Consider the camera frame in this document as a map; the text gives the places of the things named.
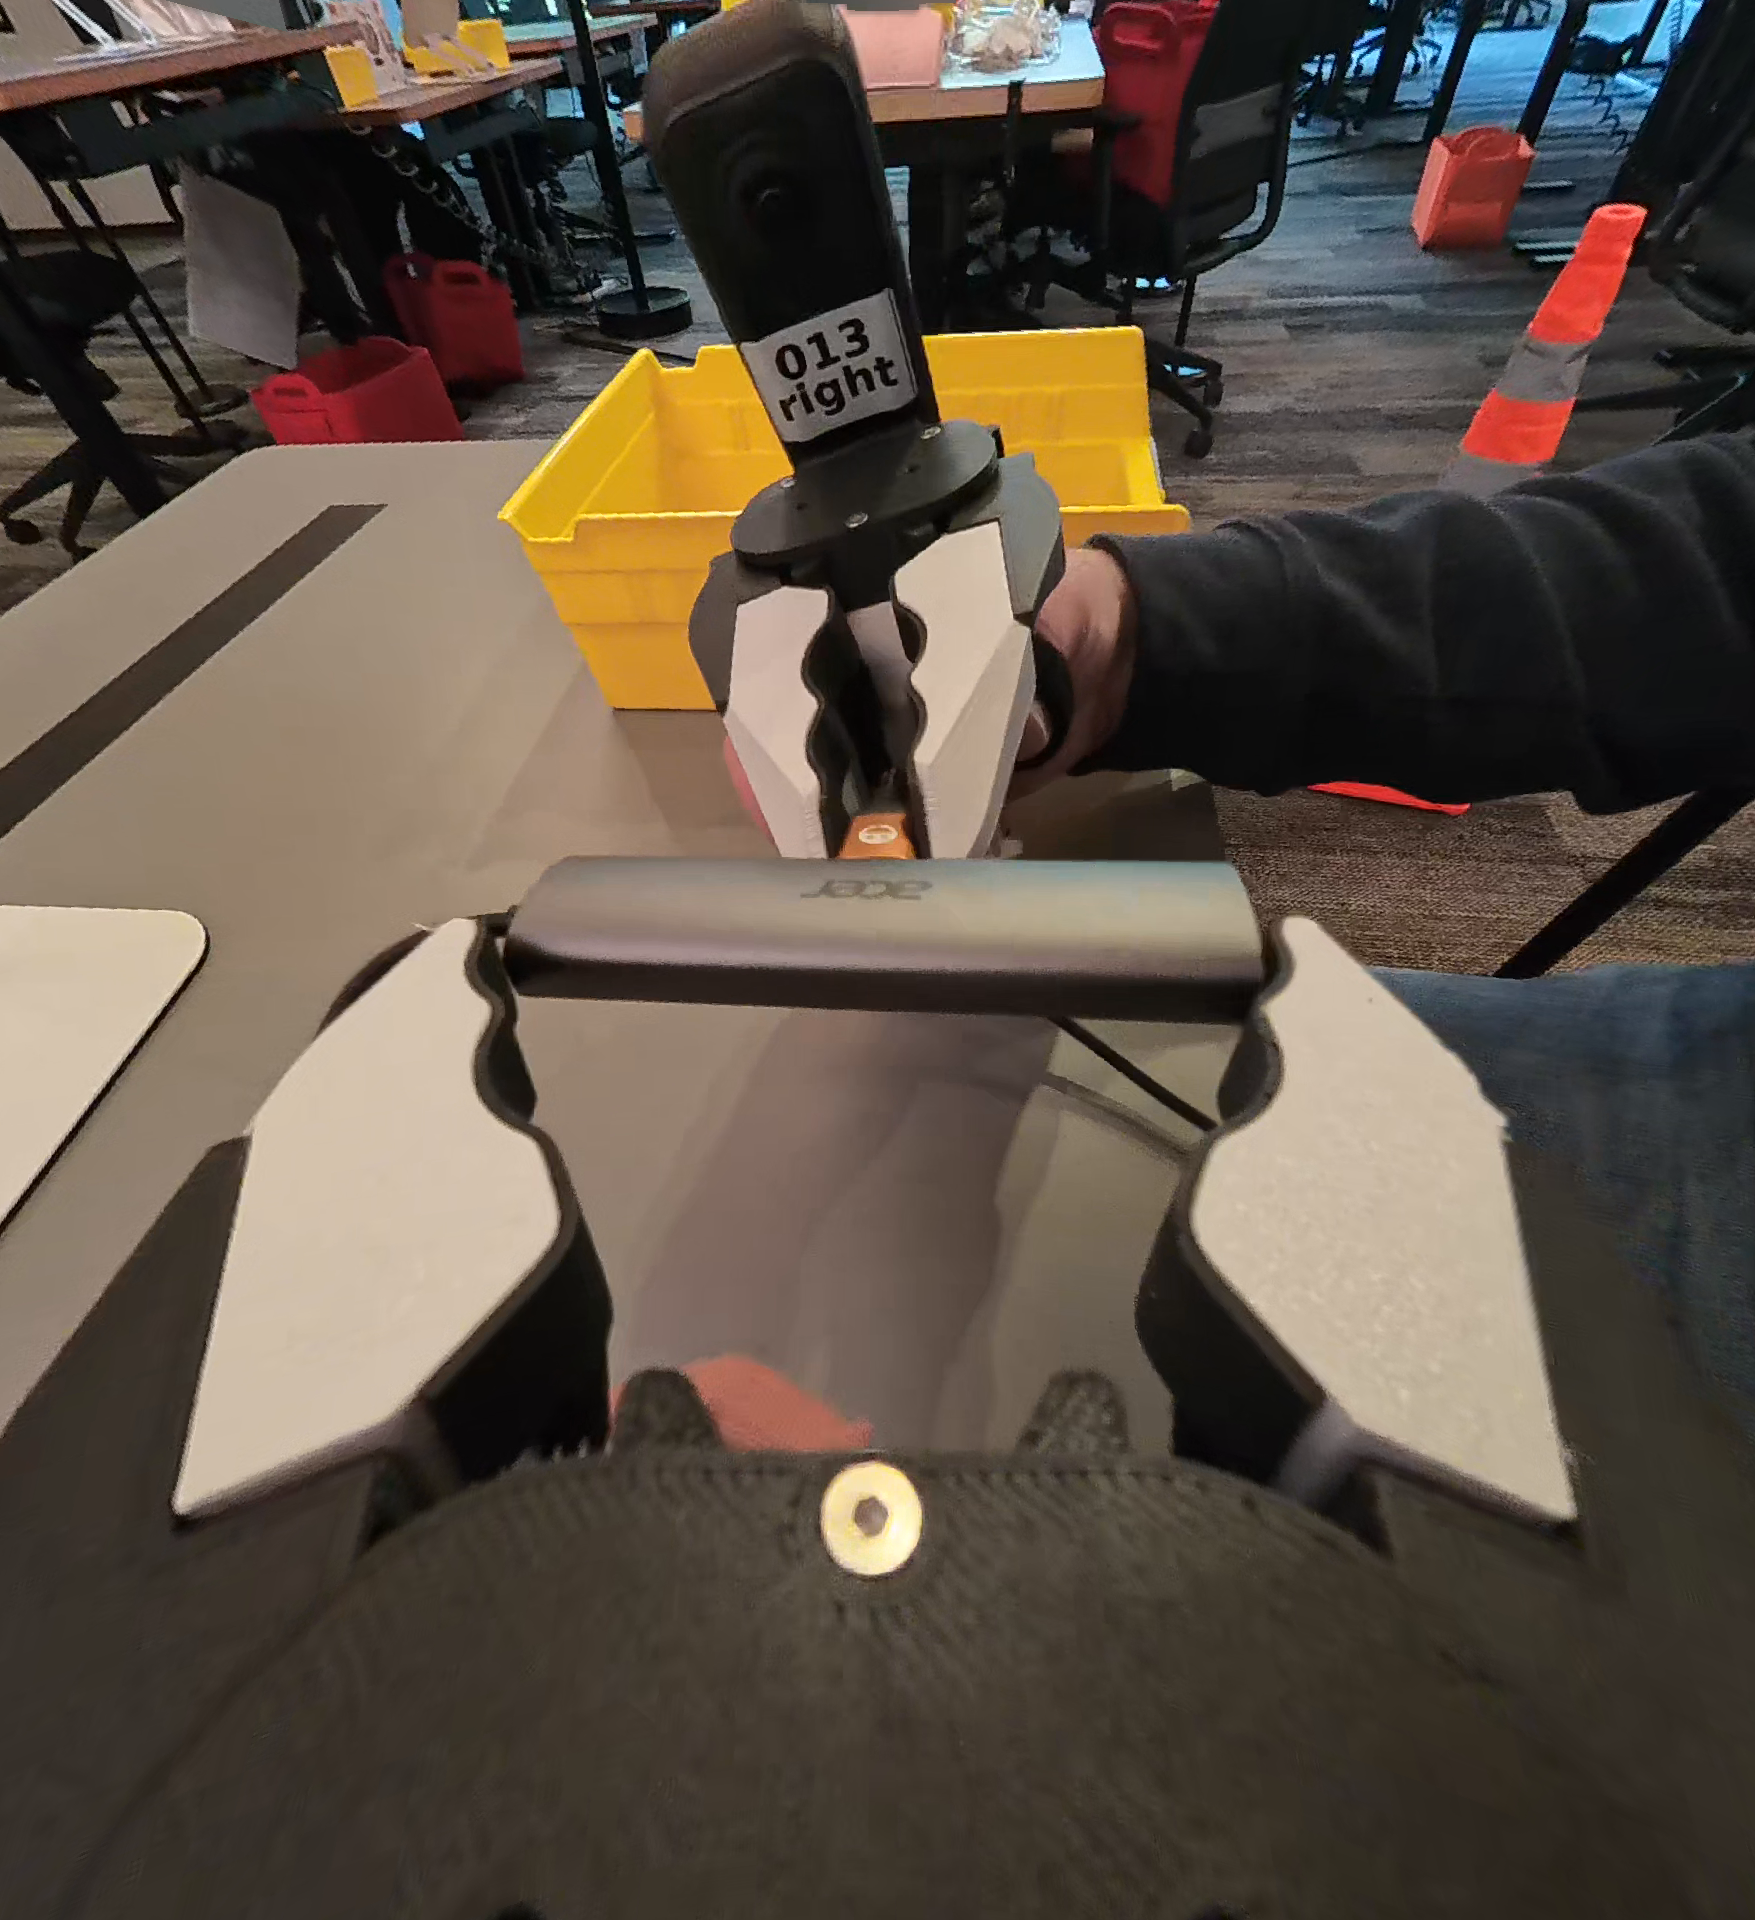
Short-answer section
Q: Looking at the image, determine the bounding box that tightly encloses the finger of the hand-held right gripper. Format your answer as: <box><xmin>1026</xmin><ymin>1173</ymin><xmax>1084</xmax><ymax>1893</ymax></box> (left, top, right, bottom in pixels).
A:
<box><xmin>877</xmin><ymin>525</ymin><xmax>1041</xmax><ymax>860</ymax></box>
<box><xmin>718</xmin><ymin>582</ymin><xmax>868</xmax><ymax>860</ymax></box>

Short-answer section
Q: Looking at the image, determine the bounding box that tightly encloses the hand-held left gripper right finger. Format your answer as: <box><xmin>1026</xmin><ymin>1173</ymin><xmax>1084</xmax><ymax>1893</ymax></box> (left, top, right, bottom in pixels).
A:
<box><xmin>1135</xmin><ymin>916</ymin><xmax>1581</xmax><ymax>1529</ymax></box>

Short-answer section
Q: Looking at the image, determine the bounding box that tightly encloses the wooden desk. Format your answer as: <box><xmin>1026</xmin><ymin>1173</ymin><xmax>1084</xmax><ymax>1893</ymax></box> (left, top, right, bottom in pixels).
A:
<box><xmin>0</xmin><ymin>23</ymin><xmax>383</xmax><ymax>519</ymax></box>

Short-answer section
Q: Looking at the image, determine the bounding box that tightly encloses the white stand with wooden board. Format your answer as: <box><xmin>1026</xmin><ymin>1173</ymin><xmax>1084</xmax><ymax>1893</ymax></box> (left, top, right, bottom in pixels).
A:
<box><xmin>0</xmin><ymin>904</ymin><xmax>207</xmax><ymax>1329</ymax></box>

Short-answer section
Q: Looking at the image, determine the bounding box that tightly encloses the pale-topped desk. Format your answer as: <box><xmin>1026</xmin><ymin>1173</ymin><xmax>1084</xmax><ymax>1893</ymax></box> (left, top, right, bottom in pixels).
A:
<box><xmin>862</xmin><ymin>14</ymin><xmax>1112</xmax><ymax>324</ymax></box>

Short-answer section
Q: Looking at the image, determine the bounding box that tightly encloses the orange traffic cone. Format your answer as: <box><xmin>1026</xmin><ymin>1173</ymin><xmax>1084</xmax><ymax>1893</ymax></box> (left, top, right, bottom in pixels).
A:
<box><xmin>1437</xmin><ymin>202</ymin><xmax>1646</xmax><ymax>496</ymax></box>

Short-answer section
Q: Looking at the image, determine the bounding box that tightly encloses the person's jeans leg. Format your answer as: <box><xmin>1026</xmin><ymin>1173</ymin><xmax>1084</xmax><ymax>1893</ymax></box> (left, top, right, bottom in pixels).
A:
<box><xmin>1363</xmin><ymin>946</ymin><xmax>1755</xmax><ymax>1487</ymax></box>

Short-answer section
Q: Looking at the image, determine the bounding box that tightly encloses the red fabric bag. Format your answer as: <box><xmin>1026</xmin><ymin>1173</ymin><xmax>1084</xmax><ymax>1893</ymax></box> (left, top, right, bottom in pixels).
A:
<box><xmin>1094</xmin><ymin>0</ymin><xmax>1220</xmax><ymax>203</ymax></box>

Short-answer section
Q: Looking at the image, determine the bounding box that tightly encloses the black pole with round base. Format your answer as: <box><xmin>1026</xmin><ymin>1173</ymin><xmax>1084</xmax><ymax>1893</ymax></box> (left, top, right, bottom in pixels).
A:
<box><xmin>559</xmin><ymin>0</ymin><xmax>696</xmax><ymax>344</ymax></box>

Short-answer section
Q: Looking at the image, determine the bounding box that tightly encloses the yellow plastic bin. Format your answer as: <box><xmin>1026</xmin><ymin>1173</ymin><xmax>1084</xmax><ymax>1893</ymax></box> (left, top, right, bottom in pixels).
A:
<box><xmin>497</xmin><ymin>324</ymin><xmax>1194</xmax><ymax>713</ymax></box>

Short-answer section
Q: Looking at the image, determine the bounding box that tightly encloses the black office chair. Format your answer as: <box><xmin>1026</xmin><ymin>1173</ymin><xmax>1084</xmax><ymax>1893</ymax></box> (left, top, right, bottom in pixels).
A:
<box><xmin>0</xmin><ymin>246</ymin><xmax>256</xmax><ymax>564</ymax></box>
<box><xmin>1612</xmin><ymin>0</ymin><xmax>1755</xmax><ymax>443</ymax></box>
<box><xmin>988</xmin><ymin>0</ymin><xmax>1287</xmax><ymax>460</ymax></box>

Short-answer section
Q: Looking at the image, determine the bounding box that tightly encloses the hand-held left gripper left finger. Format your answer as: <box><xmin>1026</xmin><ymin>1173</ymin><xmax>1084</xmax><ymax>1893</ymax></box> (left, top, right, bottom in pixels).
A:
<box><xmin>170</xmin><ymin>917</ymin><xmax>618</xmax><ymax>1522</ymax></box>

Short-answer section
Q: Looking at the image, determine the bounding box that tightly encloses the person's right hand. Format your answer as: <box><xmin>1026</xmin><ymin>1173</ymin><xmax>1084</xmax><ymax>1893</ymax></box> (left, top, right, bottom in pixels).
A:
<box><xmin>1016</xmin><ymin>546</ymin><xmax>1142</xmax><ymax>775</ymax></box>

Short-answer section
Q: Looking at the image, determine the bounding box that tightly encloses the red fabric bin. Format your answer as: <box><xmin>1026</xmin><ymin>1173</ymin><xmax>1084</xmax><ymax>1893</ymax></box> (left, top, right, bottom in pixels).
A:
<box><xmin>381</xmin><ymin>252</ymin><xmax>526</xmax><ymax>395</ymax></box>
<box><xmin>250</xmin><ymin>336</ymin><xmax>466</xmax><ymax>448</ymax></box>

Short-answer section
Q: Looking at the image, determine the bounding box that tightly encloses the white paper sheet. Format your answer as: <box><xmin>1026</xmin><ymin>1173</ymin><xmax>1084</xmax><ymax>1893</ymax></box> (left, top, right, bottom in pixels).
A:
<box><xmin>175</xmin><ymin>162</ymin><xmax>307</xmax><ymax>371</ymax></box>

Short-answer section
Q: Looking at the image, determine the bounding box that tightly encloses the orange fabric bin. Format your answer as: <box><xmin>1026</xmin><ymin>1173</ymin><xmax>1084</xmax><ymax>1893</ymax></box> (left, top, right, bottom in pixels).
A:
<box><xmin>1411</xmin><ymin>128</ymin><xmax>1534</xmax><ymax>252</ymax></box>

